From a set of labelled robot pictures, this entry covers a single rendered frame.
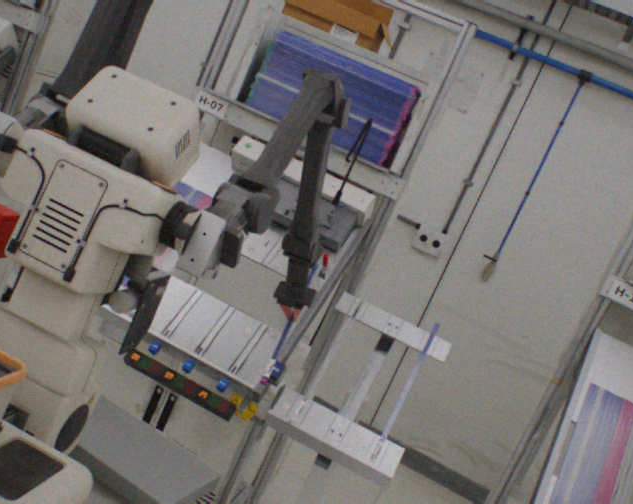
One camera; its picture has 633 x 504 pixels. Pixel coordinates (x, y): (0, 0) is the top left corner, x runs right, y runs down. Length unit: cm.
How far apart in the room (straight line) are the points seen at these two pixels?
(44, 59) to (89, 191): 187
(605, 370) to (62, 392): 154
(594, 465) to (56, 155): 156
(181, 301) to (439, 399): 206
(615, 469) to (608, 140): 203
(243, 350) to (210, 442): 47
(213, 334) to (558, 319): 215
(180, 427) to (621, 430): 133
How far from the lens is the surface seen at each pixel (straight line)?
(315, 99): 162
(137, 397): 260
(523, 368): 394
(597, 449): 224
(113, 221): 132
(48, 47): 318
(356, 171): 244
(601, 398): 232
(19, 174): 141
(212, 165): 257
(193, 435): 254
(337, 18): 285
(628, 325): 259
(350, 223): 236
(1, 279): 358
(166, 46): 440
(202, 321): 220
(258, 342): 216
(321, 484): 221
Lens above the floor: 146
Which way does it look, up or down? 9 degrees down
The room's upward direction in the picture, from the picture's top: 24 degrees clockwise
